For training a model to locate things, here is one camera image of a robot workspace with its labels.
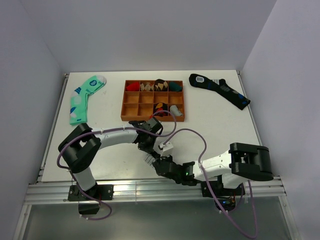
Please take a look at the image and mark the white black-striped ankle sock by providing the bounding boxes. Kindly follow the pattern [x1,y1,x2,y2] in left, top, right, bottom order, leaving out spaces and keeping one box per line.
[144,151,161,167]

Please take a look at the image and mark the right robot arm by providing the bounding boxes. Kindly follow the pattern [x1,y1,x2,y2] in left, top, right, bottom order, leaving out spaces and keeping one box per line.
[152,142,274,195]

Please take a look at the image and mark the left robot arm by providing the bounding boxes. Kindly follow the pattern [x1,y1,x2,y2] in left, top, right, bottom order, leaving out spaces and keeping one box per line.
[58,117,163,200]

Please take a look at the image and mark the black red yellow argyle sock roll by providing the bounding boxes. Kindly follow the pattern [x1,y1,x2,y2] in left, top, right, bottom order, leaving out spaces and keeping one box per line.
[153,102,168,117]

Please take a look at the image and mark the wooden compartment tray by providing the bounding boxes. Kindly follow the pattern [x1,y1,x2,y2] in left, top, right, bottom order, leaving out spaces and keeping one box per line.
[120,80,186,122]

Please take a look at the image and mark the light grey rolled sock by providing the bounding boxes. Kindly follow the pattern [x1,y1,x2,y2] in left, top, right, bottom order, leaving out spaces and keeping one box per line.
[169,105,183,117]

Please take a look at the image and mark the beige argyle rolled sock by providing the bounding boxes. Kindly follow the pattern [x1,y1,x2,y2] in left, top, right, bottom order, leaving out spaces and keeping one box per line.
[140,81,154,92]

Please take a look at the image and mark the red rolled sock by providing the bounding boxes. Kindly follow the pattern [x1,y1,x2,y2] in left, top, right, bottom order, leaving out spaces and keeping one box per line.
[125,81,140,92]

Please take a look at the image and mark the black tan argyle rolled sock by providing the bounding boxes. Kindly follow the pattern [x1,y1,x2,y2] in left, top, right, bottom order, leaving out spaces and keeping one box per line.
[154,79,169,92]

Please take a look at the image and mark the dark teal rolled sock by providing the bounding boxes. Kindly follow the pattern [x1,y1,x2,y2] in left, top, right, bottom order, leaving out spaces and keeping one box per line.
[168,81,183,92]

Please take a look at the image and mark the mint green patterned sock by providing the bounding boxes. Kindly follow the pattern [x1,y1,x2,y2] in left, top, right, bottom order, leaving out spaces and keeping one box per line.
[69,75,107,126]

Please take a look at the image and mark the black blue patterned long sock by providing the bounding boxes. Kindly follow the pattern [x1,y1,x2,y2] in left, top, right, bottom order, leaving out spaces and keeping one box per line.
[189,73,251,110]

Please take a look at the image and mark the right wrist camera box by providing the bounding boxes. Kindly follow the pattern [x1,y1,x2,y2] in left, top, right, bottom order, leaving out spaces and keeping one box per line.
[158,141,174,157]

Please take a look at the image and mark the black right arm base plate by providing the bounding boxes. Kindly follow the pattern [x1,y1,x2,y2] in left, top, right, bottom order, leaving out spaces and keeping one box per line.
[199,180,247,198]

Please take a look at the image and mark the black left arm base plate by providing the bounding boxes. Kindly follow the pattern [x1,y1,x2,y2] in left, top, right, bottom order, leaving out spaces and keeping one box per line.
[67,184,114,202]

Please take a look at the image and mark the aluminium table edge rail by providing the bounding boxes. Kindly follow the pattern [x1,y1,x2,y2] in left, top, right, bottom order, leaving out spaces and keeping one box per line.
[23,176,287,205]

